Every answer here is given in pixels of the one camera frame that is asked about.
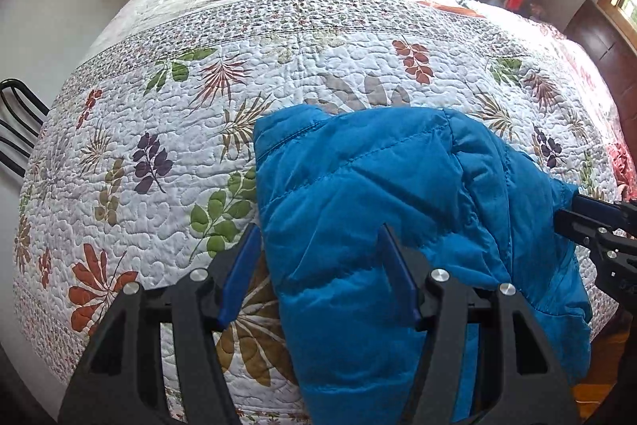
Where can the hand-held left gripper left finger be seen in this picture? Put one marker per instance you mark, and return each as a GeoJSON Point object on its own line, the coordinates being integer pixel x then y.
{"type": "Point", "coordinates": [239, 278]}

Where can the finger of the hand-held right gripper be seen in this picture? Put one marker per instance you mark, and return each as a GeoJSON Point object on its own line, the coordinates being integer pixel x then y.
{"type": "Point", "coordinates": [572, 223]}
{"type": "Point", "coordinates": [594, 206]}

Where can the dark wooden headboard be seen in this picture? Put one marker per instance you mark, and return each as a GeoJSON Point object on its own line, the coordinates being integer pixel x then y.
{"type": "Point", "coordinates": [602, 41]}

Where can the black metal chair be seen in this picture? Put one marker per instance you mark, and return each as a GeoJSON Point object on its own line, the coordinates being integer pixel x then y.
{"type": "Point", "coordinates": [20, 85]}

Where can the floral quilted bedspread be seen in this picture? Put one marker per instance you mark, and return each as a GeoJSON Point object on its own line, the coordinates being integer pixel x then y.
{"type": "Point", "coordinates": [199, 131]}

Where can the blue puffer jacket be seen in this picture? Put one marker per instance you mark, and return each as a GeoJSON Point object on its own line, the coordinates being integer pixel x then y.
{"type": "Point", "coordinates": [378, 186]}

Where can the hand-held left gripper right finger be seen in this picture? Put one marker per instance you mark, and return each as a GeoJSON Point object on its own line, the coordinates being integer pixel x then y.
{"type": "Point", "coordinates": [398, 278]}

